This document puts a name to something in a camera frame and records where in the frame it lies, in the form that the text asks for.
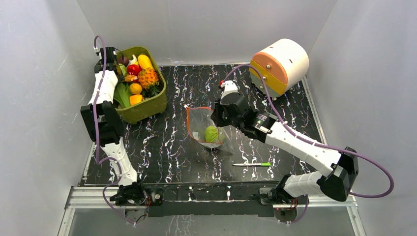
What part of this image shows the yellow squash toy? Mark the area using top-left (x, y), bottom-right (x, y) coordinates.
top-left (137, 54), bottom-right (154, 70)

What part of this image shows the clear zip bag orange zipper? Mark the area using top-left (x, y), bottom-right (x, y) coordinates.
top-left (184, 105), bottom-right (231, 152)

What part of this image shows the orange pineapple toy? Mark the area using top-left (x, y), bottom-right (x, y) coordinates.
top-left (138, 67), bottom-right (159, 90)

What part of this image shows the green white pen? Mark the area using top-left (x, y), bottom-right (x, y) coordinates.
top-left (233, 162), bottom-right (271, 167)

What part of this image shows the orange carrot toy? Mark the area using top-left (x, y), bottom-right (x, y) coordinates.
top-left (124, 75), bottom-right (139, 83)

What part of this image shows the olive green plastic bin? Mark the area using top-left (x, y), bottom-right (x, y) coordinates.
top-left (113, 47), bottom-right (167, 124)

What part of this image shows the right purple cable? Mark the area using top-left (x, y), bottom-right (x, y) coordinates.
top-left (223, 64), bottom-right (394, 199)

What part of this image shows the green leafy vegetable toy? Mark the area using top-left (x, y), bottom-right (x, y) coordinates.
top-left (114, 82), bottom-right (131, 108)

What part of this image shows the white orange yellow drawer box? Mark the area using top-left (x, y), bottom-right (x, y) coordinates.
top-left (249, 38), bottom-right (309, 98)

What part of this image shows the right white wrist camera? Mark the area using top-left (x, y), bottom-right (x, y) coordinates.
top-left (220, 80), bottom-right (238, 100)

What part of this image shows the green cabbage toy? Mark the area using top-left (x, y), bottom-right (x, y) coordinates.
top-left (204, 125), bottom-right (219, 143)

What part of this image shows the white garlic toy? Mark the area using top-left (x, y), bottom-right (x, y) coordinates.
top-left (128, 55), bottom-right (139, 65)

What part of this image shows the dark purple round fruit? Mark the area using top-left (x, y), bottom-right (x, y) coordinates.
top-left (118, 56), bottom-right (129, 67)

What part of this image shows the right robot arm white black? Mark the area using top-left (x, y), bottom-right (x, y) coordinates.
top-left (211, 92), bottom-right (358, 205)

